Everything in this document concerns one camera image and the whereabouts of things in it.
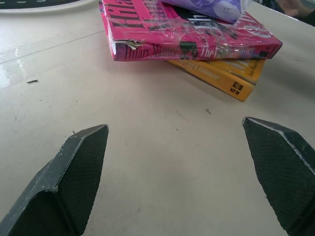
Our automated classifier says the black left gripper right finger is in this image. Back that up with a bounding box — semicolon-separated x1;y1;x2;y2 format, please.
242;117;315;236

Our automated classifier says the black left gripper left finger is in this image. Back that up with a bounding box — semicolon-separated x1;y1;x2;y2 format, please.
0;124;109;236

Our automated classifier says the yellow paperback book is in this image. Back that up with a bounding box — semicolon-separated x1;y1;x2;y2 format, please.
167;59;267;103

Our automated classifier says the pink taped paperback book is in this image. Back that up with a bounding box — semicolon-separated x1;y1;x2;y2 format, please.
98;0;283;62

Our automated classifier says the white rimmed dark tray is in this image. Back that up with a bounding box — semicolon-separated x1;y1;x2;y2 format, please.
0;0;95;15

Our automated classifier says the purple plastic package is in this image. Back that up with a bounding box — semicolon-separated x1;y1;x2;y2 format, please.
160;0;254;25

